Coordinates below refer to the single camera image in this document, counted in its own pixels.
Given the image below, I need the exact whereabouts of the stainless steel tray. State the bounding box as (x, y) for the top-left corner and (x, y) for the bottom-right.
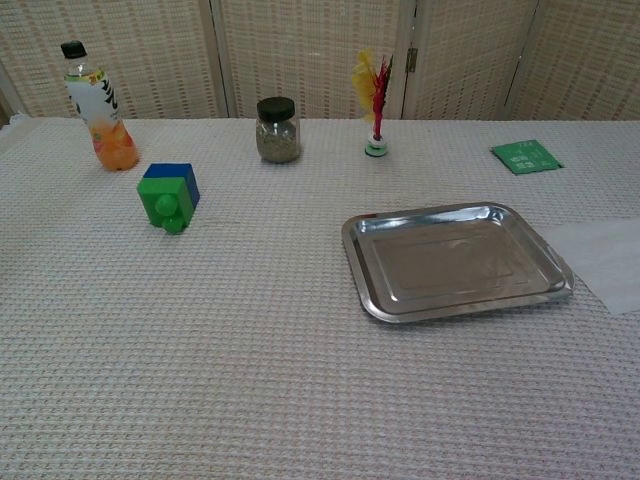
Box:
(341, 201), (575, 325)

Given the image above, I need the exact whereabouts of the glass jar with black lid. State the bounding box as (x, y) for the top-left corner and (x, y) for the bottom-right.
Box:
(255, 97), (303, 164)

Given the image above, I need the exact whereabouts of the feather shuttlecock yellow and red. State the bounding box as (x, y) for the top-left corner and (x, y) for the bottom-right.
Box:
(351, 48), (394, 159)

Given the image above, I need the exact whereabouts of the green and blue toy block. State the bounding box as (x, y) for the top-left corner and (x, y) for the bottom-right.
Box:
(136, 162), (201, 236)

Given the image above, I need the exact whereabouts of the white woven tablecloth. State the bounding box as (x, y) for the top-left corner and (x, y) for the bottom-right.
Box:
(0, 113), (640, 480)

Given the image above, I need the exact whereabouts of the beige woven folding screen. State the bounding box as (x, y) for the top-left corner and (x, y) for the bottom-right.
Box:
(0, 0), (640, 122)

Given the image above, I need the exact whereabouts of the green square packet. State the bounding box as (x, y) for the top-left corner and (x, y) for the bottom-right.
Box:
(489, 139), (565, 175)

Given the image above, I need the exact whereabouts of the orange juice bottle black cap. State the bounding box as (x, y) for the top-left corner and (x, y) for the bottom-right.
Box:
(60, 40), (141, 173)

